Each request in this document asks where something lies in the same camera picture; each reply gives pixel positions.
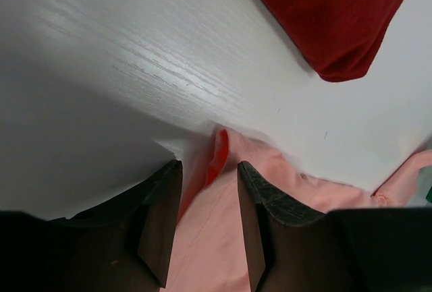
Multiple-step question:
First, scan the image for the folded red t shirt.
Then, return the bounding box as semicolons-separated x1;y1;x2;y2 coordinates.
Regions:
261;0;403;82

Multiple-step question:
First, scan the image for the pink t shirt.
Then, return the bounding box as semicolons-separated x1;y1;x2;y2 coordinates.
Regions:
165;128;431;291

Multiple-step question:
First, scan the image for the crumpled green t shirt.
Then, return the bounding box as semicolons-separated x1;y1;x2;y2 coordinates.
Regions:
426;187;432;203

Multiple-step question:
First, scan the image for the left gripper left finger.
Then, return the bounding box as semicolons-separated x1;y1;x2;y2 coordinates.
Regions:
1;160;183;291

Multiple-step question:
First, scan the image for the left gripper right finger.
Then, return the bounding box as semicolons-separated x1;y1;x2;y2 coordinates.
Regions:
238;161;431;291

